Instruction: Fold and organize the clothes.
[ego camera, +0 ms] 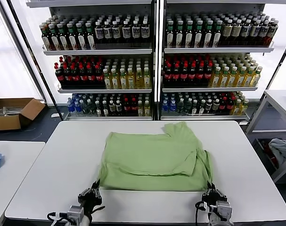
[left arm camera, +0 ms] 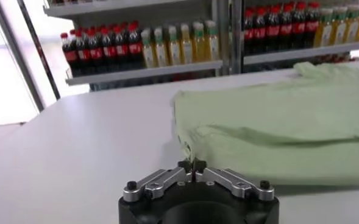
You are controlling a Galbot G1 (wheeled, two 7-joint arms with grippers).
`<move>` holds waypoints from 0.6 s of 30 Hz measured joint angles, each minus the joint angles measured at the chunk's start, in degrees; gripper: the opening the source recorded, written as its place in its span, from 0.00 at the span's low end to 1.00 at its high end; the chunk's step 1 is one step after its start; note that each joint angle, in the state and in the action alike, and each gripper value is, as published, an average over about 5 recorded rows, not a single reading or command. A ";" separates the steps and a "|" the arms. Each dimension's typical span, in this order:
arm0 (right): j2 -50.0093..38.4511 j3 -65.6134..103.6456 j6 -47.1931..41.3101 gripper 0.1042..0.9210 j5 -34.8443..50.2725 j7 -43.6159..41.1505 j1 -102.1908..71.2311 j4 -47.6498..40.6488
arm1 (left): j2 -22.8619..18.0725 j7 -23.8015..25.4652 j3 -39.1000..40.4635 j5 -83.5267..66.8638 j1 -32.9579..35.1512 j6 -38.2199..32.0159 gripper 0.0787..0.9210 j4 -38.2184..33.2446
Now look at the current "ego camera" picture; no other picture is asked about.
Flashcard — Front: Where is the grey metal shelving unit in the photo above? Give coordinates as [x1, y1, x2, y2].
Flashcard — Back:
[26, 0, 160, 121]
[158, 0, 275, 122]

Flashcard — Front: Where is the grey metal parts bundle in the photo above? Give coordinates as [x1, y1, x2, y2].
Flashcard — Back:
[0, 105, 25, 117]

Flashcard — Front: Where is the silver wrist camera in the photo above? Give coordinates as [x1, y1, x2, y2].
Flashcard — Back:
[212, 200, 233, 218]
[67, 205, 85, 224]

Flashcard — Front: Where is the grey frame side table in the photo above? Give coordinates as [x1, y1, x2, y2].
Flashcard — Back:
[245, 89, 286, 183]

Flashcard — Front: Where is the dark bottle blue white label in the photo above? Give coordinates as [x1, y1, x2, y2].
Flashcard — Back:
[103, 20, 113, 44]
[250, 19, 261, 46]
[241, 19, 252, 46]
[111, 20, 121, 44]
[258, 19, 270, 46]
[94, 20, 104, 44]
[131, 20, 141, 44]
[140, 20, 151, 44]
[122, 20, 131, 44]
[266, 20, 279, 46]

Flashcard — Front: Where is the light green polo shirt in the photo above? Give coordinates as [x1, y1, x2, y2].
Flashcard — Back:
[98, 121, 214, 192]

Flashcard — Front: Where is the red cap cola bottle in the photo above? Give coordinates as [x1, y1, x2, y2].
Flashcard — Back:
[94, 64, 104, 88]
[86, 64, 96, 88]
[130, 98, 138, 117]
[226, 96, 235, 115]
[219, 97, 227, 115]
[70, 64, 80, 88]
[163, 63, 173, 87]
[196, 62, 206, 87]
[188, 63, 197, 87]
[180, 63, 189, 87]
[78, 64, 88, 88]
[54, 65, 65, 88]
[204, 62, 214, 87]
[172, 63, 181, 87]
[62, 64, 73, 88]
[123, 98, 131, 117]

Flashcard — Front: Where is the red cloth item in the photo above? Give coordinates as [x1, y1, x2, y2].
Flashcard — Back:
[262, 140, 279, 165]

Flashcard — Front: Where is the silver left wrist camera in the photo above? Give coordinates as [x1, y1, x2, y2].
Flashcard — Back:
[67, 205, 85, 224]

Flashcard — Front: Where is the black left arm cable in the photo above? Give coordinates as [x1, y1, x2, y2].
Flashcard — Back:
[47, 206, 106, 223]

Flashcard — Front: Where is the brown cardboard box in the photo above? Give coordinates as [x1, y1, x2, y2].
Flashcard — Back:
[0, 97, 46, 131]

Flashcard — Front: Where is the grey blue clothes pile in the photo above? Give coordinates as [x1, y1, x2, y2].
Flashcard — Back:
[268, 138, 286, 169]

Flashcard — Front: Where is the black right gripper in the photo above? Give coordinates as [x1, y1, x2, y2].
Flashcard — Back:
[202, 182, 229, 206]

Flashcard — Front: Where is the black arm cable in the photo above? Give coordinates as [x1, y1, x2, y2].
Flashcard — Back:
[195, 201, 213, 226]
[47, 206, 106, 223]

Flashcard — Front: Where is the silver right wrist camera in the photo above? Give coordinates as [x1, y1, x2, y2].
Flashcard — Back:
[212, 200, 233, 218]

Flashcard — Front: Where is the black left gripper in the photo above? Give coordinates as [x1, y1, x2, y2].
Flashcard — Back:
[78, 180, 103, 216]

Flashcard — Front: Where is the green cap tea bottle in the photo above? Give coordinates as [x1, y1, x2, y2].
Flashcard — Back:
[84, 22, 96, 50]
[75, 22, 86, 50]
[203, 20, 213, 48]
[175, 20, 185, 48]
[166, 20, 176, 48]
[41, 24, 50, 51]
[185, 20, 194, 48]
[194, 20, 204, 48]
[57, 23, 67, 50]
[48, 23, 58, 51]
[212, 20, 223, 47]
[65, 22, 77, 50]

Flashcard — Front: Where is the black window frame post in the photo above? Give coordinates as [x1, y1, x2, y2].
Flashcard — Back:
[5, 0, 65, 120]

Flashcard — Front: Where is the dark bottle beige label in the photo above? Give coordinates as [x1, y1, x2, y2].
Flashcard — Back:
[222, 19, 234, 46]
[231, 19, 243, 46]

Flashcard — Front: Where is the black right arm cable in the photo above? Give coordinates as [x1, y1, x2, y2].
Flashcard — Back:
[195, 201, 213, 226]

